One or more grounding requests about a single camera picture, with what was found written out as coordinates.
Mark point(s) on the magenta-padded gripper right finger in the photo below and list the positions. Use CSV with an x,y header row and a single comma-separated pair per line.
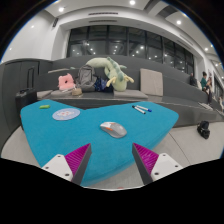
x,y
160,166

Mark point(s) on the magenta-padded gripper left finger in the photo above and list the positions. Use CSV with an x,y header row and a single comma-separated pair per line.
x,y
63,166

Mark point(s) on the grey computer mouse orange accents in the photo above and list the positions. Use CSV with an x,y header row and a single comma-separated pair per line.
x,y
114,130

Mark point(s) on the black bag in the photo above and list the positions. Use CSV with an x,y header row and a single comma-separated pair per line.
x,y
203,130

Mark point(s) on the white marker black cap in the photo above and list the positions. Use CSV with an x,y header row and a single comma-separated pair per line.
x,y
138,109

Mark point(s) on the small green eraser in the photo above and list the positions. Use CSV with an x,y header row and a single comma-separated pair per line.
x,y
44,106

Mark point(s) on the grey flat seat cushion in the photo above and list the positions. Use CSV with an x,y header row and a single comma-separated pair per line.
x,y
44,94
60,93
130,94

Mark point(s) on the small tan pouch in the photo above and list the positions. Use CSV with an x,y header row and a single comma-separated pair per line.
x,y
76,92

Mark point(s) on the black suitcase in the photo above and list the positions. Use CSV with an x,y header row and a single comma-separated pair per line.
x,y
25,100

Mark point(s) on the beige upright cushion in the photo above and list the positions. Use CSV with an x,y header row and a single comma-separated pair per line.
x,y
151,82

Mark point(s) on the pink plush toy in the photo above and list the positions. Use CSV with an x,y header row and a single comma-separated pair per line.
x,y
66,82

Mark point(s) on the dark blue patterned bag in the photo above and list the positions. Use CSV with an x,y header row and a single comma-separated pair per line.
x,y
101,85

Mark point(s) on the grey backpack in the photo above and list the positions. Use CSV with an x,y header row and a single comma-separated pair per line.
x,y
86,78

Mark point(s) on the person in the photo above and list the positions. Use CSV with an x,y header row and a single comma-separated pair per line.
x,y
204,83
193,80

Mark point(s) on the green dragon plush toy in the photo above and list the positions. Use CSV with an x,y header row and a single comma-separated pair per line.
x,y
116,75

